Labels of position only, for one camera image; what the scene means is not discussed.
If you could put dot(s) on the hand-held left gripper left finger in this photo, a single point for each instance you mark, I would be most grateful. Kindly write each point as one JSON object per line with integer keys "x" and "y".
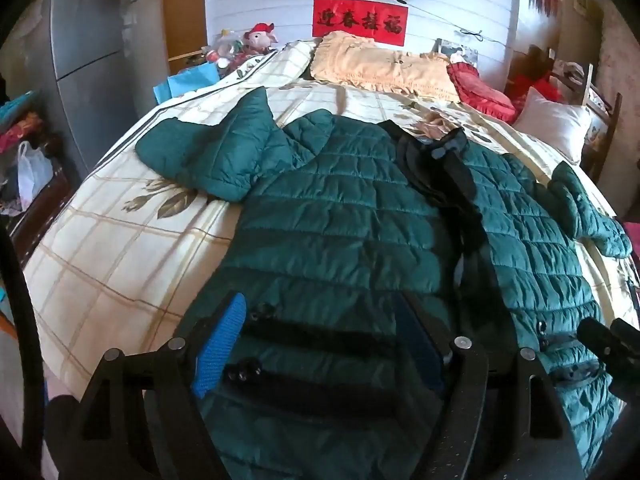
{"x": 220, "y": 345}

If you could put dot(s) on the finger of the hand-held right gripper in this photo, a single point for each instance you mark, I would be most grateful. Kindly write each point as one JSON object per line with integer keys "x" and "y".
{"x": 627, "y": 337}
{"x": 597, "y": 340}

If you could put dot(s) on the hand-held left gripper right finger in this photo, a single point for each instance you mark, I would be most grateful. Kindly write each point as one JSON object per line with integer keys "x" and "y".
{"x": 420, "y": 345}

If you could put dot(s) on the green quilted puffer jacket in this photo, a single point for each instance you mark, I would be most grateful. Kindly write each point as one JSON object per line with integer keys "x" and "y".
{"x": 340, "y": 220}

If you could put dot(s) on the red clothes on chair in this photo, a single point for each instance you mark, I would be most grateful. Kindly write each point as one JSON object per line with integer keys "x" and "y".
{"x": 530, "y": 82}

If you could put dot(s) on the pile of colourful clothes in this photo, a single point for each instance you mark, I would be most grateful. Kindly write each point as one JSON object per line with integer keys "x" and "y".
{"x": 22, "y": 125}

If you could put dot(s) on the dark red cloth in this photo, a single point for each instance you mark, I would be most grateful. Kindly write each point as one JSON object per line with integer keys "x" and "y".
{"x": 632, "y": 237}

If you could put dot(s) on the cream checked floral blanket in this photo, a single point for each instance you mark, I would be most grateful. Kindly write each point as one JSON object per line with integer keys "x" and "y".
{"x": 125, "y": 260}

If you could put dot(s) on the dark wooden cabinet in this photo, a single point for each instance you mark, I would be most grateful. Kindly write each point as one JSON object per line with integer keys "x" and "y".
{"x": 45, "y": 215}

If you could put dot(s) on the wooden chair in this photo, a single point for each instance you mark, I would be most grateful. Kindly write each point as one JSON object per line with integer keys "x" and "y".
{"x": 612, "y": 120}

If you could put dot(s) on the white pillow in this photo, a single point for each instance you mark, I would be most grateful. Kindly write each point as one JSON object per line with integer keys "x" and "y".
{"x": 550, "y": 122}

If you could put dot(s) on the white plastic bag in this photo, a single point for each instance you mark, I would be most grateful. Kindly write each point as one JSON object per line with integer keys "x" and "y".
{"x": 35, "y": 172}

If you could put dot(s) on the red ruffled pillow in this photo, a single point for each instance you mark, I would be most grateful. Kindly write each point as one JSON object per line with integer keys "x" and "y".
{"x": 480, "y": 92}

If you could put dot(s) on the blue paper bag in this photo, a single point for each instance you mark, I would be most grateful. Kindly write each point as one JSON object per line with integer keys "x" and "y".
{"x": 187, "y": 82}

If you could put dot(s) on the yellow ruffled pillow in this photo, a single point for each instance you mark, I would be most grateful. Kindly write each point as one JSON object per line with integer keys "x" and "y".
{"x": 380, "y": 67}

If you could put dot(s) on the small photo print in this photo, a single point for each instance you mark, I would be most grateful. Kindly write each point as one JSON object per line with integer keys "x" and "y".
{"x": 462, "y": 50}

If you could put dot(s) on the plush toy with red hat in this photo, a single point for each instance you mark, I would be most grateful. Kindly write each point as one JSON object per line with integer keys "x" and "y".
{"x": 260, "y": 39}

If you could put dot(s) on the grey refrigerator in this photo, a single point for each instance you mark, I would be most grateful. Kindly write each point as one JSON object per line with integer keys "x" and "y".
{"x": 90, "y": 35}

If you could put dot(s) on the wooden door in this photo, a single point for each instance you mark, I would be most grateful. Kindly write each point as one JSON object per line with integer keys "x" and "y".
{"x": 182, "y": 10}

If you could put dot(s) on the red wall banner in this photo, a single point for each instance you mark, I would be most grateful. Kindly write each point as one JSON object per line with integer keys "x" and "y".
{"x": 360, "y": 20}

